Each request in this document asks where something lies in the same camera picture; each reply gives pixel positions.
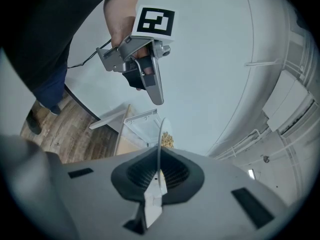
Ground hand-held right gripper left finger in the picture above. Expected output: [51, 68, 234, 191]
[0, 133, 161, 240]

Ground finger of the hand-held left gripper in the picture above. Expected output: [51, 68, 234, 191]
[134, 41, 165, 106]
[121, 68, 147, 90]

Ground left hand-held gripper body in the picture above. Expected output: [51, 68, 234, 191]
[96, 4, 176, 73]

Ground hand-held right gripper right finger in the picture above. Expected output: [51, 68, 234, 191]
[149, 145, 300, 240]

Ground white microwave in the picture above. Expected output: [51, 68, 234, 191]
[89, 108, 174, 149]

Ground yellowish food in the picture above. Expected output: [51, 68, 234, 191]
[161, 131, 175, 149]

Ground person's left forearm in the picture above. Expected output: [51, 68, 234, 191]
[103, 0, 141, 22]

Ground person's left hand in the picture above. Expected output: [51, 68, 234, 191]
[110, 15, 137, 49]

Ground white ceiling pipes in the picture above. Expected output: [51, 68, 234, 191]
[206, 128, 272, 160]

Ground person's blue trousers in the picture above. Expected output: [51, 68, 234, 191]
[31, 65, 69, 116]

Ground person's black shoe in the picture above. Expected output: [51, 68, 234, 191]
[25, 108, 43, 136]

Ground person's black shirt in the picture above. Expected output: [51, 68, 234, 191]
[0, 0, 121, 93]

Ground white air conditioner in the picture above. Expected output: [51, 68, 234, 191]
[261, 70, 316, 138]

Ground thin black cable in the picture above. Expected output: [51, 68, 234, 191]
[66, 39, 113, 69]

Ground white ceiling rail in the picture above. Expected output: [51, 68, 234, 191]
[244, 58, 283, 68]

